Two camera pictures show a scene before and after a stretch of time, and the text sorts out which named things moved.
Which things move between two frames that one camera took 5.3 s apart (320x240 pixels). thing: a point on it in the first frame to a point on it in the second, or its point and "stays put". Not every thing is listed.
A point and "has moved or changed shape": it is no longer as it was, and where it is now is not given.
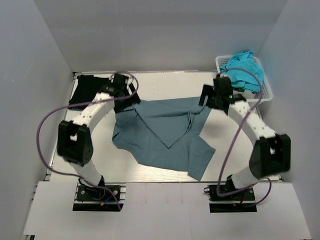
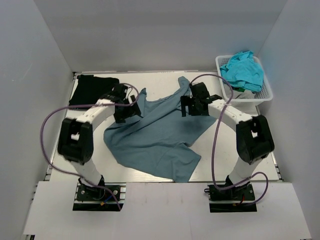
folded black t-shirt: (86, 86) stays put
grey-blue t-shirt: (165, 134) has moved or changed shape
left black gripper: (133, 99) to (133, 110)
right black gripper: (207, 91) to (186, 101)
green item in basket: (239, 89) stays put
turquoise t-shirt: (244, 71) stays put
